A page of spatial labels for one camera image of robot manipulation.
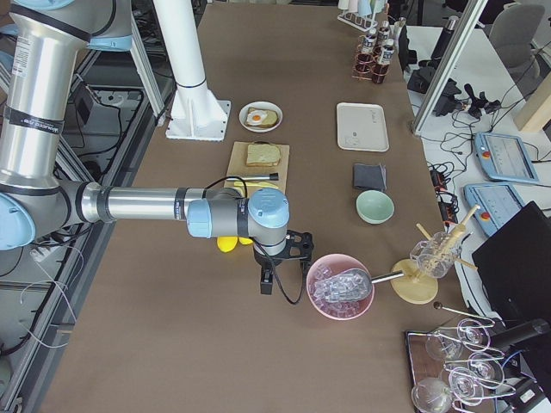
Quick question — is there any clear glass mug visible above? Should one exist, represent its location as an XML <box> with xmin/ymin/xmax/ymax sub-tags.
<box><xmin>410</xmin><ymin>232</ymin><xmax>462</xmax><ymax>279</ymax></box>

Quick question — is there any yellow plastic knife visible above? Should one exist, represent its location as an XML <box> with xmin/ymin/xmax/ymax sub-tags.
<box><xmin>233</xmin><ymin>181</ymin><xmax>279</xmax><ymax>189</ymax></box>

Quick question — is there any teach pendant near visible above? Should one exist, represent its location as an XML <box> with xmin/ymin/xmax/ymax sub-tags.
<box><xmin>463</xmin><ymin>182</ymin><xmax>525</xmax><ymax>237</ymax></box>

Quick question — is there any steel muddler black tip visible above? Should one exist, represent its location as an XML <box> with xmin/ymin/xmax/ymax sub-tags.
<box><xmin>226</xmin><ymin>172</ymin><xmax>279</xmax><ymax>182</ymax></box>

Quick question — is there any tea bottle back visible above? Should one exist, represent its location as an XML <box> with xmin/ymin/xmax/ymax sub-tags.
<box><xmin>376</xmin><ymin>21</ymin><xmax>390</xmax><ymax>46</ymax></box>

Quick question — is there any metal ice scoop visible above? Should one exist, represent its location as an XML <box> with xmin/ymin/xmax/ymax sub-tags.
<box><xmin>313</xmin><ymin>268</ymin><xmax>405</xmax><ymax>303</ymax></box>

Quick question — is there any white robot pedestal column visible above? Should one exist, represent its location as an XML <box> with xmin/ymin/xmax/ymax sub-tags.
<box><xmin>154</xmin><ymin>0</ymin><xmax>231</xmax><ymax>142</ymax></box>

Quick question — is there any tea bottle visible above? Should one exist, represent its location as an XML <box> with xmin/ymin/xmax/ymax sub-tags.
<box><xmin>357</xmin><ymin>31</ymin><xmax>377</xmax><ymax>64</ymax></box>
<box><xmin>376</xmin><ymin>21</ymin><xmax>390</xmax><ymax>46</ymax></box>
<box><xmin>372</xmin><ymin>39</ymin><xmax>395</xmax><ymax>84</ymax></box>

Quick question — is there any tea bottle front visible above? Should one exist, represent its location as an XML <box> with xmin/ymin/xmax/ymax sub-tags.
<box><xmin>372</xmin><ymin>39</ymin><xmax>395</xmax><ymax>84</ymax></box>

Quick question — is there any grey office chair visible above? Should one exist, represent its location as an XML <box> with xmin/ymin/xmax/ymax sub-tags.
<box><xmin>489</xmin><ymin>3</ymin><xmax>545</xmax><ymax>78</ymax></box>

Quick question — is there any bread slice under egg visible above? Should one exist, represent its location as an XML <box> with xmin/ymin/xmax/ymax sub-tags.
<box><xmin>245</xmin><ymin>108</ymin><xmax>278</xmax><ymax>128</ymax></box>

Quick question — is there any wooden mug tree stand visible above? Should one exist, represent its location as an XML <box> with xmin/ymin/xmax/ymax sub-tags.
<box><xmin>391</xmin><ymin>205</ymin><xmax>480</xmax><ymax>305</ymax></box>

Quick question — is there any yellow lemon near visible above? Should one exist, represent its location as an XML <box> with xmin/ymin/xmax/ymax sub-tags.
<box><xmin>216</xmin><ymin>236</ymin><xmax>238</xmax><ymax>253</ymax></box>

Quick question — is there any teach pendant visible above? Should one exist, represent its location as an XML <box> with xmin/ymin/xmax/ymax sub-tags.
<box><xmin>474</xmin><ymin>133</ymin><xmax>539</xmax><ymax>183</ymax></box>
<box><xmin>463</xmin><ymin>182</ymin><xmax>525</xmax><ymax>237</ymax></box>

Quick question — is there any bread slice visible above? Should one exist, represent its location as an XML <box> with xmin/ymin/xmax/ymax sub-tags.
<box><xmin>245</xmin><ymin>108</ymin><xmax>278</xmax><ymax>128</ymax></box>
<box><xmin>245</xmin><ymin>144</ymin><xmax>281</xmax><ymax>167</ymax></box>

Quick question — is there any wooden cutting board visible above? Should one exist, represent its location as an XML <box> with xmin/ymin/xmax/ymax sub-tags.
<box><xmin>226</xmin><ymin>142</ymin><xmax>290</xmax><ymax>193</ymax></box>

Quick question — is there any pink bowl of ice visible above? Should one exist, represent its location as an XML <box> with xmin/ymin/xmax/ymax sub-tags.
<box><xmin>306</xmin><ymin>254</ymin><xmax>375</xmax><ymax>320</ymax></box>

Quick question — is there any green ceramic bowl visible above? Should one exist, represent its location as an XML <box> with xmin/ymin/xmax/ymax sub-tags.
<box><xmin>356</xmin><ymin>190</ymin><xmax>395</xmax><ymax>225</ymax></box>

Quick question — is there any cream rabbit tray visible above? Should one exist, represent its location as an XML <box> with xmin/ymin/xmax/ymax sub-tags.
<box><xmin>336</xmin><ymin>102</ymin><xmax>389</xmax><ymax>152</ymax></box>

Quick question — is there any grey folded cloth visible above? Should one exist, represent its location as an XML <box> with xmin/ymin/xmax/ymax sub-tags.
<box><xmin>353</xmin><ymin>163</ymin><xmax>387</xmax><ymax>192</ymax></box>

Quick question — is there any fried egg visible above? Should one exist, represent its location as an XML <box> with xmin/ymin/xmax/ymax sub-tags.
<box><xmin>246</xmin><ymin>109</ymin><xmax>268</xmax><ymax>126</ymax></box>

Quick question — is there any copper wire bottle rack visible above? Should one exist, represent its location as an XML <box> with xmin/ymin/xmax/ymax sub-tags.
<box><xmin>353</xmin><ymin>43</ymin><xmax>382</xmax><ymax>81</ymax></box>

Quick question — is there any yellow lemon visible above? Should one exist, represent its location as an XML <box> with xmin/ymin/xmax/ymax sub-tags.
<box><xmin>216</xmin><ymin>236</ymin><xmax>238</xmax><ymax>253</ymax></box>
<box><xmin>238</xmin><ymin>237</ymin><xmax>253</xmax><ymax>245</ymax></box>

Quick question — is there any aluminium frame post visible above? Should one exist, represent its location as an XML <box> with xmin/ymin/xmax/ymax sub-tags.
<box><xmin>411</xmin><ymin>0</ymin><xmax>487</xmax><ymax>136</ymax></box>

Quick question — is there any white round plate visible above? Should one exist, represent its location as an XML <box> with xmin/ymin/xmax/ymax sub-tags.
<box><xmin>238</xmin><ymin>101</ymin><xmax>283</xmax><ymax>133</ymax></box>

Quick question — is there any black laptop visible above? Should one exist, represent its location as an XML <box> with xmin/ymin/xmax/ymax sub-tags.
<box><xmin>473</xmin><ymin>201</ymin><xmax>550</xmax><ymax>321</ymax></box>

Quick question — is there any wine glass rack tray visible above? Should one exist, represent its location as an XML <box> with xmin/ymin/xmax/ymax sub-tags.
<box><xmin>405</xmin><ymin>317</ymin><xmax>516</xmax><ymax>412</ymax></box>

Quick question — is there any yellow lemon far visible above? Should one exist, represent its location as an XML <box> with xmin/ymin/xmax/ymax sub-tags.
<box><xmin>238</xmin><ymin>237</ymin><xmax>253</xmax><ymax>245</ymax></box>

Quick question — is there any teach pendant far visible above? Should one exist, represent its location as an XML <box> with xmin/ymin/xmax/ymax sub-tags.
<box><xmin>474</xmin><ymin>133</ymin><xmax>539</xmax><ymax>183</ymax></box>

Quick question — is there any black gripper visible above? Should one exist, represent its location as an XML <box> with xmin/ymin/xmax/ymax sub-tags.
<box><xmin>253</xmin><ymin>243</ymin><xmax>288</xmax><ymax>294</ymax></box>

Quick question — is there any tea bottle middle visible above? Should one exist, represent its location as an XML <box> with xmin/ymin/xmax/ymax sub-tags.
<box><xmin>357</xmin><ymin>31</ymin><xmax>377</xmax><ymax>64</ymax></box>

